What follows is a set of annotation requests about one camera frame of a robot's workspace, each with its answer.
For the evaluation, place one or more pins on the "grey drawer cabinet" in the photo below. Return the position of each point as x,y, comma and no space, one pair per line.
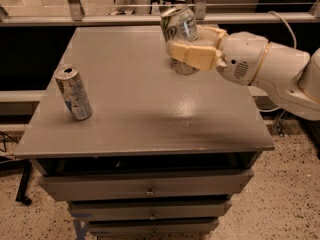
146,118

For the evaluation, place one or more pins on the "middle grey drawer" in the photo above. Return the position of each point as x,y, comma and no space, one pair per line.
150,210

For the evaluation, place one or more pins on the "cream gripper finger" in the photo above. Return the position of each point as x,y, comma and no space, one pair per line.
201,57
211,36

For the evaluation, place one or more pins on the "black stand leg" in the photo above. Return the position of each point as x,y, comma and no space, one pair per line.
24,167

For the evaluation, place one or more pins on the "silver blue energy drink can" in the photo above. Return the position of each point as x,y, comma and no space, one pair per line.
73,91

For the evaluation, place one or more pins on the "grey drawer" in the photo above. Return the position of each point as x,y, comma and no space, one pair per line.
153,227
146,185
150,210

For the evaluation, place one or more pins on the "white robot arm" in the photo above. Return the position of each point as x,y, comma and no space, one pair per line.
287,75

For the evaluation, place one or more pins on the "green white 7up can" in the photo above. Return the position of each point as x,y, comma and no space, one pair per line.
178,23

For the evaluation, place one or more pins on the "grey metal railing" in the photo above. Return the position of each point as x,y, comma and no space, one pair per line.
132,12

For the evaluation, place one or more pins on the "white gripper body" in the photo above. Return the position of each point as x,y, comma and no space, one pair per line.
242,55

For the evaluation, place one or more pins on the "bottom grey drawer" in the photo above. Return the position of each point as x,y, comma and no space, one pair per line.
153,227

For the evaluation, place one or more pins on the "top grey drawer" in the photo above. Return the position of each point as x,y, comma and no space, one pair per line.
146,185

